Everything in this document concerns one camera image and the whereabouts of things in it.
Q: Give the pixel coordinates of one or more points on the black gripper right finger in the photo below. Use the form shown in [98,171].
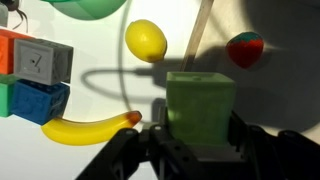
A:
[273,153]

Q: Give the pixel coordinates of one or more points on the orange block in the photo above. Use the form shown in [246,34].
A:
[6,50]

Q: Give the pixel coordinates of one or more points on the grey block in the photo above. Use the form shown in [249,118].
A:
[40,61]

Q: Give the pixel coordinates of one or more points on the light green block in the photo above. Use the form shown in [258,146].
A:
[200,110]

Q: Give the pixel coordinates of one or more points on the yellow toy banana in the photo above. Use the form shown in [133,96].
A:
[83,131]

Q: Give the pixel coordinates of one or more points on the red toy strawberry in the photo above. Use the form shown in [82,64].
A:
[245,50]

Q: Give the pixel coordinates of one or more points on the wooden tray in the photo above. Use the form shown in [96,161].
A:
[197,33]

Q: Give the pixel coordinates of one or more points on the blue block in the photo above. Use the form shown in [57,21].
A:
[36,101]

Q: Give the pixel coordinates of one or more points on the yellow toy lemon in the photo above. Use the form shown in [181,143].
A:
[146,40]

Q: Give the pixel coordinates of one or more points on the white box with black print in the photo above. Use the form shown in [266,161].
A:
[15,10]

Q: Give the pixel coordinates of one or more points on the green plastic bowl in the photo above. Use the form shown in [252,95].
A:
[86,8]

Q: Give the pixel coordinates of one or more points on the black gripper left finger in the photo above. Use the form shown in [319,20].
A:
[140,156]

